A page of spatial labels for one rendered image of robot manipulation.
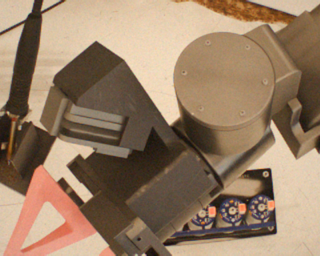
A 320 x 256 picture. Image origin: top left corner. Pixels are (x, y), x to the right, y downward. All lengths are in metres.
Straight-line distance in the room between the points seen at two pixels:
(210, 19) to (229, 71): 0.41
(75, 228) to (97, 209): 0.09
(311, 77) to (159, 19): 0.36
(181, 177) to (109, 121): 0.06
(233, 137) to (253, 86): 0.03
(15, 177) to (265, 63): 0.40
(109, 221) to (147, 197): 0.03
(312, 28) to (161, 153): 0.13
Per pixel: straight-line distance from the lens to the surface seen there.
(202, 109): 0.39
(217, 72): 0.40
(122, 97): 0.41
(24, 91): 0.66
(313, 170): 0.75
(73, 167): 0.50
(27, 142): 0.70
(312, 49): 0.48
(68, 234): 0.53
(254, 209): 0.66
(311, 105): 0.47
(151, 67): 0.77
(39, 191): 0.50
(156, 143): 0.45
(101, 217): 0.44
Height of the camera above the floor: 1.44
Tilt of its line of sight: 69 degrees down
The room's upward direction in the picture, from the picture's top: 2 degrees clockwise
